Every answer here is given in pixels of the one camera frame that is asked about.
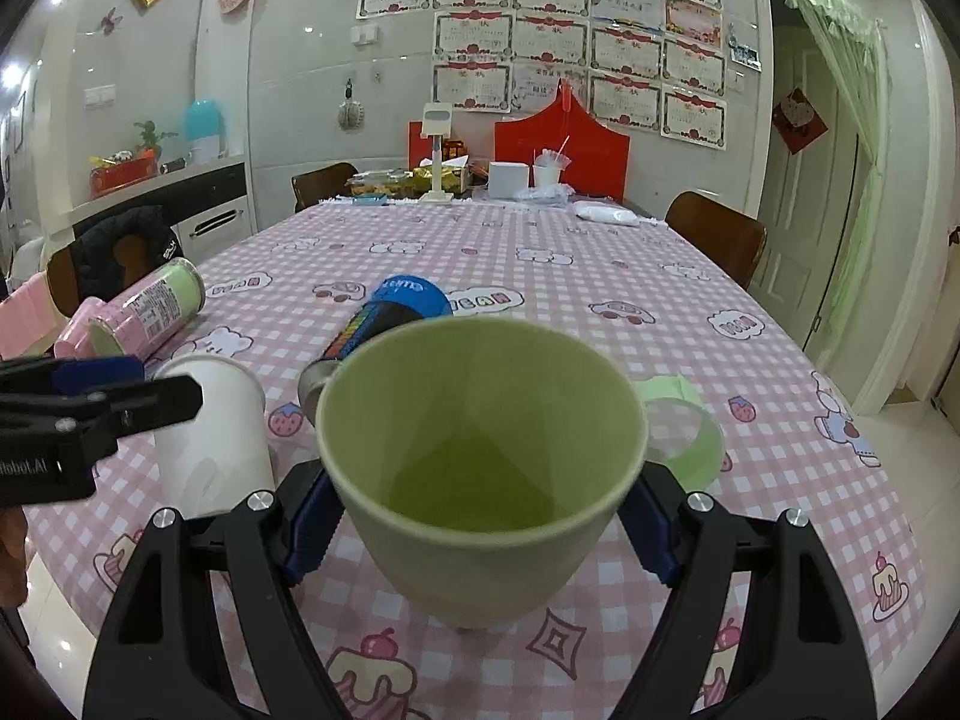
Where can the clear food container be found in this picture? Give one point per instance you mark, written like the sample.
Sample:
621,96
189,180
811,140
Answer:
379,182

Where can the brown wooden chair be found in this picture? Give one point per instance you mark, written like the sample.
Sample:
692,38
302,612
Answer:
720,232
322,184
64,277

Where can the white cup with straws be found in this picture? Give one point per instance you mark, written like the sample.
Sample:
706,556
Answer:
547,172

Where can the red box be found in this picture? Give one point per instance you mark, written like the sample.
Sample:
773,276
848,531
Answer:
120,176

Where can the white wall socket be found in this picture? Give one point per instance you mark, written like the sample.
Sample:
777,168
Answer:
100,95

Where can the wall of certificates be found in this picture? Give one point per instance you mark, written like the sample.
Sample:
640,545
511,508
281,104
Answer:
547,37

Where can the small green plant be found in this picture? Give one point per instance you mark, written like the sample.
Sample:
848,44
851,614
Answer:
152,136

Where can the black neck pillow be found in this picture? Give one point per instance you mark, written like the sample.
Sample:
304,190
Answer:
97,240

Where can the green lace curtain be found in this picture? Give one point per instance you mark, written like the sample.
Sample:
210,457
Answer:
855,165

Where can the white box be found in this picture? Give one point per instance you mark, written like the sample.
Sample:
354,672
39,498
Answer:
508,180

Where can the small wall photo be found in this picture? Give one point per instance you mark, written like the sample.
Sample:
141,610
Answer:
744,49

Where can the white door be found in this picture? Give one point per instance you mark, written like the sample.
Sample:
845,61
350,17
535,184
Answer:
806,240

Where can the green tape roll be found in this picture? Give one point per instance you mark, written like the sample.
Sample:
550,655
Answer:
709,442

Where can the black can with blue lid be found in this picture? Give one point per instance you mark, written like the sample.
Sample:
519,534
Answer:
390,304

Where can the pink and green canister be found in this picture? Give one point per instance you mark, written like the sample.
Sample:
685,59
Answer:
154,304

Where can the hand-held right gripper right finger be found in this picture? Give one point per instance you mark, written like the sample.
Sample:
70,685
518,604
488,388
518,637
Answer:
651,536

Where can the pink checked tablecloth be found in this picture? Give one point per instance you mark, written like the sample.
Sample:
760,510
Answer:
540,270

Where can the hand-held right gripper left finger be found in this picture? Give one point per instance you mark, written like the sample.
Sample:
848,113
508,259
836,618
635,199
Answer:
311,532

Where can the red door decoration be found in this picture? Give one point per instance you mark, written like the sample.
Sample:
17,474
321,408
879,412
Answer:
799,120

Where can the pale green cup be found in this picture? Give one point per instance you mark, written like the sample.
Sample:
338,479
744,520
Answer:
465,562

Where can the white cabinet with black top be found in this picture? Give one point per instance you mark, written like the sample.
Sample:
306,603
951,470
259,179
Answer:
214,217

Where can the hanging wall ornament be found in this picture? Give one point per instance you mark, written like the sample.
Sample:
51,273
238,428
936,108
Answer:
349,112

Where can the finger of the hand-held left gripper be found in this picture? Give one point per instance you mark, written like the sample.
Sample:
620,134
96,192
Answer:
150,401
97,375

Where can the white plastic bag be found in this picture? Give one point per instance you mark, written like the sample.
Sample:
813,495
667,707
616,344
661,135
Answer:
607,214

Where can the white paper cup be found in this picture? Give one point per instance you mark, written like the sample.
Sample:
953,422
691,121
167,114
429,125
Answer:
217,435

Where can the red board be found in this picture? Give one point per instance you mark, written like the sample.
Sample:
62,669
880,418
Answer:
592,157

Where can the white light switch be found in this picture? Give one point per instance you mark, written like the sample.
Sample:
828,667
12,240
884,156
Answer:
365,34

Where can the yellow snack packet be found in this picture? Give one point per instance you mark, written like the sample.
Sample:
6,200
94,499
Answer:
450,176

